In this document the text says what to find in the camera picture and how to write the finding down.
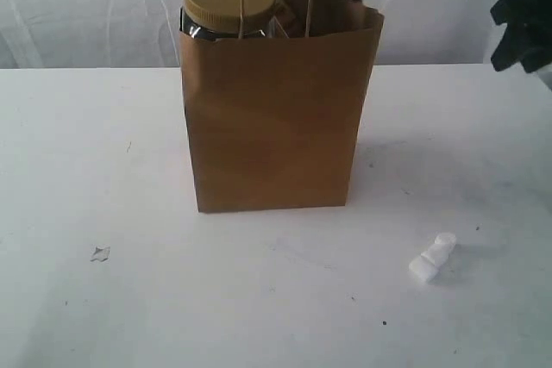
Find brown paper bag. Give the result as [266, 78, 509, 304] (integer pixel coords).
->
[180, 0, 384, 213]

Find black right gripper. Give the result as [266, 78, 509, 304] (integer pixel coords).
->
[490, 0, 551, 73]

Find clear jar gold lid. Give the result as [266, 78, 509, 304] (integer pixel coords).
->
[179, 0, 277, 41]

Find white backdrop curtain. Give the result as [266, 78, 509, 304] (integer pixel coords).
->
[1, 0, 502, 68]

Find small clear plastic scrap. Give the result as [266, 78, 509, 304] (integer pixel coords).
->
[90, 246, 110, 263]

